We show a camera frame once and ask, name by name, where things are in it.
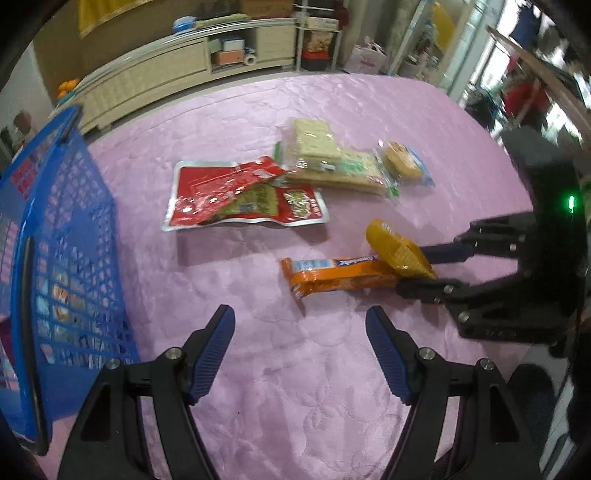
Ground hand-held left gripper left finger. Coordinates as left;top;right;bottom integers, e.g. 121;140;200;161
58;305;236;480

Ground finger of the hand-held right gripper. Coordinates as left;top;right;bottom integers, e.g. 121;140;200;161
417;211;537;278
394;271;574;343

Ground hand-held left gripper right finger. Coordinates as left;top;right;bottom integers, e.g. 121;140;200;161
365;305;544;480

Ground orange snack packet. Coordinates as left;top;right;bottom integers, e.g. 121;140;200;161
281;256;400;302

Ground yellow snack packet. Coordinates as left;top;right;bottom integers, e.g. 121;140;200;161
366;220;438;280

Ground cake packet with blue edge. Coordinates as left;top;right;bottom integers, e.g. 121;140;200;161
376;140;435;188

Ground large cracker packet green edge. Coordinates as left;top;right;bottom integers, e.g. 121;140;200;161
283;148;400;200

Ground glossy red snack packet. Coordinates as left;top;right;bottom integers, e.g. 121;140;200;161
161;156;288;232

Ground blue plastic basket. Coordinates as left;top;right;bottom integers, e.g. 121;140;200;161
0;105;141;457

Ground red packet with yellow lettering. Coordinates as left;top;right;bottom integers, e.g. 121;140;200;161
203;184;331;228

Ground red garment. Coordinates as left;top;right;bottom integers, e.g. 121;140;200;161
502;78;551;126

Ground pink quilted tablecloth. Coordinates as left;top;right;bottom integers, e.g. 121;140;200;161
37;73;536;480

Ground wooden drying rack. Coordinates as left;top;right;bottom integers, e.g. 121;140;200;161
486;25;591;136

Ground standing arched mirror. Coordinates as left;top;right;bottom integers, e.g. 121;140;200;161
427;0;465;81

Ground pink shopping bag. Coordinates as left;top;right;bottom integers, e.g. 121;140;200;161
344;39;389;75

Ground white metal rack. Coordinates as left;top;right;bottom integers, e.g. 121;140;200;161
293;0;345;73

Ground cream tv cabinet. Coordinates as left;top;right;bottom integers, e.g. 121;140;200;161
50;14;299;136

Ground boxes in cabinet shelf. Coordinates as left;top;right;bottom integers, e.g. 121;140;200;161
209;36;246;66

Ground brown cardboard box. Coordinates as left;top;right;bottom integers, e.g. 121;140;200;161
239;0;296;18

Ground green folded cloth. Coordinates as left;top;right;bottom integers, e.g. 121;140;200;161
198;13;251;25

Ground yellow cloth cover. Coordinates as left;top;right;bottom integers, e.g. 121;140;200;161
78;0;154;38

